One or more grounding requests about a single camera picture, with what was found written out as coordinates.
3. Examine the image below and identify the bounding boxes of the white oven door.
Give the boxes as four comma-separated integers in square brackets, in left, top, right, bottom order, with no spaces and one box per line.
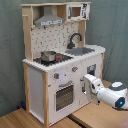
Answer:
[49,78,80,125]

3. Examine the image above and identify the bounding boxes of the left red stove knob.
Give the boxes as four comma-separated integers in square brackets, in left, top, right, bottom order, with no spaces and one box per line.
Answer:
[54,73,60,79]

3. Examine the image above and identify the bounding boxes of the right red stove knob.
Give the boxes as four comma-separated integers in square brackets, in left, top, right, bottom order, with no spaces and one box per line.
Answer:
[72,67,78,72]

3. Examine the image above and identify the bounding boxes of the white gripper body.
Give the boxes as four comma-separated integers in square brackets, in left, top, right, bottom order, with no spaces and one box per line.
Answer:
[84,74,104,104]

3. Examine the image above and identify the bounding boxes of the cabinet door with dispenser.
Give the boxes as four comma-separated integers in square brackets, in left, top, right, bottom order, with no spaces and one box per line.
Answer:
[80,55,102,102]

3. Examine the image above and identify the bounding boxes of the grey range hood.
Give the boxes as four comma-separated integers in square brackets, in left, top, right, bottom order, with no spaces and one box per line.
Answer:
[35,5,64,27]

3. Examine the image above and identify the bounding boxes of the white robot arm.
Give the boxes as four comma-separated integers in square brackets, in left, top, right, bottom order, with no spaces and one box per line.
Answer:
[84,74,128,111]

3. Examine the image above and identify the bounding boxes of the grey toy sink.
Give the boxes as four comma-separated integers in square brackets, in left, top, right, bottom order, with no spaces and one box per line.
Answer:
[66,47,94,56]

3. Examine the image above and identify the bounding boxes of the black toy faucet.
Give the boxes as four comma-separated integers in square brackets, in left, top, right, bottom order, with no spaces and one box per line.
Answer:
[67,33,82,49]

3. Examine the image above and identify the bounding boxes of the red stove knob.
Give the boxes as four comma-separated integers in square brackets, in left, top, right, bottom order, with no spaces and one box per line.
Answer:
[54,73,60,79]
[72,67,78,72]

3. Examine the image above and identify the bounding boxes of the black stove top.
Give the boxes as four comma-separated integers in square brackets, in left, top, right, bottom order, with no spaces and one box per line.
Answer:
[34,53,71,66]

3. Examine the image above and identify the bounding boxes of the silver toy pot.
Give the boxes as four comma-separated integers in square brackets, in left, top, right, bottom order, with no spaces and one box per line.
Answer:
[41,51,56,61]

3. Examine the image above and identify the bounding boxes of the toy microwave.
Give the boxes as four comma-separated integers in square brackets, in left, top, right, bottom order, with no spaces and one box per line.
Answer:
[67,3,90,21]

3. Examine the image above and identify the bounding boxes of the wooden toy kitchen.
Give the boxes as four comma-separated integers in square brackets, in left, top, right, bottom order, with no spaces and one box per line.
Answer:
[22,2,105,128]

